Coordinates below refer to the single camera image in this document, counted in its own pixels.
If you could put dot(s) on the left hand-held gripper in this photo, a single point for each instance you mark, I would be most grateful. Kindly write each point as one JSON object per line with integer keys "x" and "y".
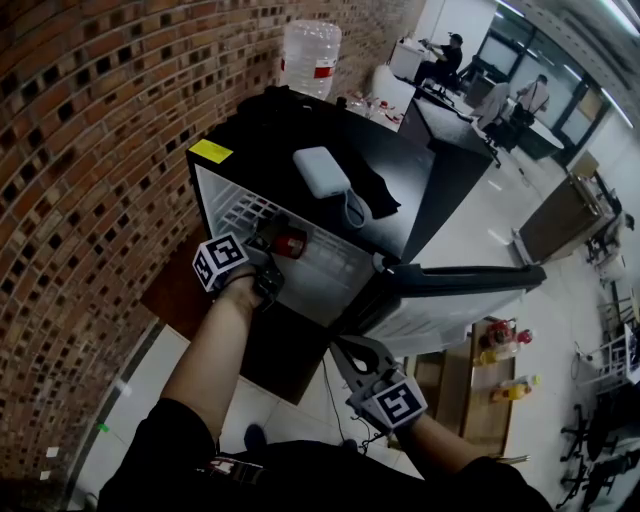
{"x": 220, "y": 260}

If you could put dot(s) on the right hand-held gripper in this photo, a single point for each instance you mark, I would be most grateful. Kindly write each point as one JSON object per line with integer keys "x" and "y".
{"x": 395, "y": 405}

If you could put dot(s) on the red drink can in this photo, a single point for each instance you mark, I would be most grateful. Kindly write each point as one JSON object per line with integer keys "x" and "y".
{"x": 290, "y": 246}

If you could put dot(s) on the black mini fridge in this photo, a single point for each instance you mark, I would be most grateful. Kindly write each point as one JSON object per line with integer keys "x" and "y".
{"x": 390, "y": 235}

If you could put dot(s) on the dark cola bottle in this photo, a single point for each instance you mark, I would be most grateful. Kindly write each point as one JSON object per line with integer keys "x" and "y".
{"x": 500, "y": 332}

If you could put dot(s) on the orange juice bottle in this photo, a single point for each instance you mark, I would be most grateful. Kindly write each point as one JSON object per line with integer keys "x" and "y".
{"x": 510, "y": 392}
{"x": 534, "y": 381}

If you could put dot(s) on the pink drink bottle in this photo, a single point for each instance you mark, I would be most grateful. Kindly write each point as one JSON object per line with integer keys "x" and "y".
{"x": 524, "y": 337}

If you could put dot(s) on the person's right forearm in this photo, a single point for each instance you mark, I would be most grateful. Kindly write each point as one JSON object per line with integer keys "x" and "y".
{"x": 440, "y": 445}

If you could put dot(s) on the person's left forearm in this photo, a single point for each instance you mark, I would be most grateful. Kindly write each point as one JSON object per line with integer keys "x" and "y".
{"x": 210, "y": 360}

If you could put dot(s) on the white power bank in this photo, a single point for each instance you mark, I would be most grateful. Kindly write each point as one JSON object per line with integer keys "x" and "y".
{"x": 320, "y": 172}

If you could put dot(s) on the dark wooden side table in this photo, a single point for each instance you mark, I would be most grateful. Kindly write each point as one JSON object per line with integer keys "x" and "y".
{"x": 280, "y": 350}

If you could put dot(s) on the person's right dark shoe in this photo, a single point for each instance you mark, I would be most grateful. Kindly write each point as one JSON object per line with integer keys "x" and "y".
{"x": 350, "y": 444}

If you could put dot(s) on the person's dark shoe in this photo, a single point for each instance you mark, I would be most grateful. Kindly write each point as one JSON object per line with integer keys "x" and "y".
{"x": 350, "y": 444}
{"x": 255, "y": 436}

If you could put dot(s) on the person's black shirt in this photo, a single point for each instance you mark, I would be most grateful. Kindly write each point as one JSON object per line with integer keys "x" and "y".
{"x": 325, "y": 480}

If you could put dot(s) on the person's left dark shoe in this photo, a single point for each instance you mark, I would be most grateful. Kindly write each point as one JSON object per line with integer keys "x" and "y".
{"x": 255, "y": 436}

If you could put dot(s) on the wooden trolley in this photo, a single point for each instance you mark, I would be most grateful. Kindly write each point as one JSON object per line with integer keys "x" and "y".
{"x": 492, "y": 430}

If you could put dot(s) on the cluster of clear bottles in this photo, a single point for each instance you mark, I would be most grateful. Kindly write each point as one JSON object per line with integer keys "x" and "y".
{"x": 380, "y": 107}

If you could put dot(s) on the clear water jug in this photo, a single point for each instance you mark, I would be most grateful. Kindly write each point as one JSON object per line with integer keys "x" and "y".
{"x": 310, "y": 55}

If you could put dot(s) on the black square cabinet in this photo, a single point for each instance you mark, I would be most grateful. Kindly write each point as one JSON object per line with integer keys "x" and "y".
{"x": 450, "y": 190}

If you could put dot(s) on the white plastic sack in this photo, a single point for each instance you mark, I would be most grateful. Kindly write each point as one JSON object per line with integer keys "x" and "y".
{"x": 390, "y": 85}

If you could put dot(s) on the white desk unit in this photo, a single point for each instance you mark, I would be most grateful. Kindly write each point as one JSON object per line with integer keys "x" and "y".
{"x": 405, "y": 60}

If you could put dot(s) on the black office chair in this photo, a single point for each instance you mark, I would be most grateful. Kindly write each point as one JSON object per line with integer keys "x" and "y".
{"x": 600, "y": 245}
{"x": 452, "y": 82}
{"x": 600, "y": 440}
{"x": 500, "y": 137}

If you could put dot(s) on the brown cabinet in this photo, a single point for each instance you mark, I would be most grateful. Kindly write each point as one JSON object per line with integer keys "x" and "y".
{"x": 560, "y": 225}

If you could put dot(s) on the grey draped coat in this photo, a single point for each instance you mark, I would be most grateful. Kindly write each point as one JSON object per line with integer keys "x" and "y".
{"x": 492, "y": 102}

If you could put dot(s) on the dark oval table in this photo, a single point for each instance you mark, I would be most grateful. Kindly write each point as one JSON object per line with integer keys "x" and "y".
{"x": 542, "y": 142}

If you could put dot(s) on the brown cardboard box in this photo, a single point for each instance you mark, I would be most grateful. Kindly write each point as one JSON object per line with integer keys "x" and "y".
{"x": 585, "y": 165}

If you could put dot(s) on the ceiling tube light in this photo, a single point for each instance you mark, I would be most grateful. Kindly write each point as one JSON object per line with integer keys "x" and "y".
{"x": 616, "y": 106}

